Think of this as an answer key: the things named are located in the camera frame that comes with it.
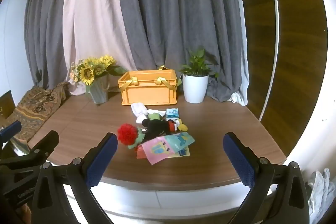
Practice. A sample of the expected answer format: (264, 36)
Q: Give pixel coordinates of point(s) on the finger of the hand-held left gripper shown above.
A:
(47, 141)
(10, 129)

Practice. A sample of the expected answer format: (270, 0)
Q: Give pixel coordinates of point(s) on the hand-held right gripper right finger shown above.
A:
(240, 161)

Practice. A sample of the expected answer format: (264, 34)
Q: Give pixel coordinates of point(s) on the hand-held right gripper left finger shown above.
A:
(102, 158)

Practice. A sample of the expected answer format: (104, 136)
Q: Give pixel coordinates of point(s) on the red pompom flower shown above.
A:
(127, 133)

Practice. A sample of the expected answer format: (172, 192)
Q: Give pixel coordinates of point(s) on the pink printed handkerchief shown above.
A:
(157, 149)

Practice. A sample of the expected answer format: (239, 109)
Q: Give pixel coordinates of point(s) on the teal cartoon packet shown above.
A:
(178, 141)

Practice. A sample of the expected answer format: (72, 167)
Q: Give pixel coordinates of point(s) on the orange plastic crate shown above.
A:
(147, 92)

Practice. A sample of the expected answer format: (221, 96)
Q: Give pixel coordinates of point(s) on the blue tissue pack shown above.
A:
(172, 113)

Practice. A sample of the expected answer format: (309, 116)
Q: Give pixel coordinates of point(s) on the dark board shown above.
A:
(5, 104)

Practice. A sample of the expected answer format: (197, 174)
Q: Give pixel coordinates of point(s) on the brown patterned cloth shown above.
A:
(36, 106)

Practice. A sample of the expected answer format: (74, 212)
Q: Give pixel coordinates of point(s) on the small orange cloth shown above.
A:
(139, 152)

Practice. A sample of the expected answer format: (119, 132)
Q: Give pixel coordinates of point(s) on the white sock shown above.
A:
(139, 109)

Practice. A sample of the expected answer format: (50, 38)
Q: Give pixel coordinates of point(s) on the black mouse plush toy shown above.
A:
(157, 128)

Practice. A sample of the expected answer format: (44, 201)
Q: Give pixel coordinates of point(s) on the grey ribbed vase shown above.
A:
(99, 92)

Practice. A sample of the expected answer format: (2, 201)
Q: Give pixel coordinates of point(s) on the sunflower bouquet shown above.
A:
(93, 70)

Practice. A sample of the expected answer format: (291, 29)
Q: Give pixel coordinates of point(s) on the white crumpled cloth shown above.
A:
(319, 192)

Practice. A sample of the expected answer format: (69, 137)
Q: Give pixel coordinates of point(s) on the white plant pot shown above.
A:
(195, 88)

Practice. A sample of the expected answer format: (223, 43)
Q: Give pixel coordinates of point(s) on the grey curtain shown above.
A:
(178, 16)
(44, 37)

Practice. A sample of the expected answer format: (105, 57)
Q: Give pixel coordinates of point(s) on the white sheer curtain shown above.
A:
(242, 56)

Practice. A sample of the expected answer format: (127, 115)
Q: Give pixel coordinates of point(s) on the green potted plant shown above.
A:
(197, 64)

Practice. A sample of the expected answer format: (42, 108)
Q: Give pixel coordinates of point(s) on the pale curtain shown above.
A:
(94, 16)

